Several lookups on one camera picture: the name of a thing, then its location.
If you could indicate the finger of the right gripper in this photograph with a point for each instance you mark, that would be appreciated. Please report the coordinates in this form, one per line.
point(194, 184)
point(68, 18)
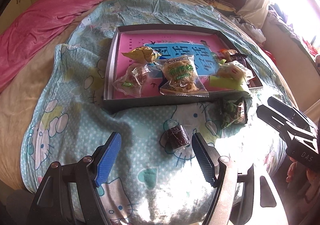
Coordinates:
point(289, 112)
point(272, 118)

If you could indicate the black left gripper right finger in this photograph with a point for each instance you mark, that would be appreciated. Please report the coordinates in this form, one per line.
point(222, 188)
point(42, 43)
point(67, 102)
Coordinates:
point(207, 157)

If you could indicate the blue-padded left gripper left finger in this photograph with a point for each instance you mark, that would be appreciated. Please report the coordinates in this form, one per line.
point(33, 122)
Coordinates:
point(105, 158)

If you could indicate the dark jelly candy wrapper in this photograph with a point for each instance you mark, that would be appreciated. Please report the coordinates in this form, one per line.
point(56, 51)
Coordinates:
point(174, 138)

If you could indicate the black green snack packet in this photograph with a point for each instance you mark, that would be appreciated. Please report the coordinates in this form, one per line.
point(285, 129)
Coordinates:
point(232, 112)

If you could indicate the Ximaizi meat floss snack pack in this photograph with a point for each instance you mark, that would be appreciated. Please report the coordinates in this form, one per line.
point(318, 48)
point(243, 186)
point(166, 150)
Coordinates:
point(182, 77)

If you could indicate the clear packet brown snacks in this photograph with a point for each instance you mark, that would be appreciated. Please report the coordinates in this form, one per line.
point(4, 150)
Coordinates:
point(132, 82)

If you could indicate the right hand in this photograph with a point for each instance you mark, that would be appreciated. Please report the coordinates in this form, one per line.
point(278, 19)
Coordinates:
point(303, 188)

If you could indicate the Hello Kitty green blanket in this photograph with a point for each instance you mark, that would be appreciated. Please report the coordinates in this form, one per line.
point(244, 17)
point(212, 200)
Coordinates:
point(148, 183)

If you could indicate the green yellow cake packet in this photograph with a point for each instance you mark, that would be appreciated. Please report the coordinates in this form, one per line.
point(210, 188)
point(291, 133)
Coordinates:
point(232, 76)

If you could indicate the red plastic bag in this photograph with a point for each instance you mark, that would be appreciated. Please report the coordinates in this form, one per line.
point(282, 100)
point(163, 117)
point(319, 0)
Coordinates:
point(270, 56)

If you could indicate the dark Snickers bar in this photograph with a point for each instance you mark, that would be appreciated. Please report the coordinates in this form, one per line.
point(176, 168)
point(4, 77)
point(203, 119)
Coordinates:
point(239, 60)

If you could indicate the orange biscuit packet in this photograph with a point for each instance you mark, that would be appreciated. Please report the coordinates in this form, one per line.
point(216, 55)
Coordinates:
point(226, 54)

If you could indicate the grey cardboard tray box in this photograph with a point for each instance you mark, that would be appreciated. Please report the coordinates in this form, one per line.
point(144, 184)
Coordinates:
point(163, 100)

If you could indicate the pink children's book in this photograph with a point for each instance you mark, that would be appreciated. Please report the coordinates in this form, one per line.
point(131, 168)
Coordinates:
point(170, 45)

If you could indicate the yellow chips snack bag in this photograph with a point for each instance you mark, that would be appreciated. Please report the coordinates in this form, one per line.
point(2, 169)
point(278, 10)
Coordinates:
point(143, 55)

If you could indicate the pink quilt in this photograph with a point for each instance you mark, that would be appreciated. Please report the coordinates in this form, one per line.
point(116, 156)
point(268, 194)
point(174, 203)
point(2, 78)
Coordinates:
point(35, 28)

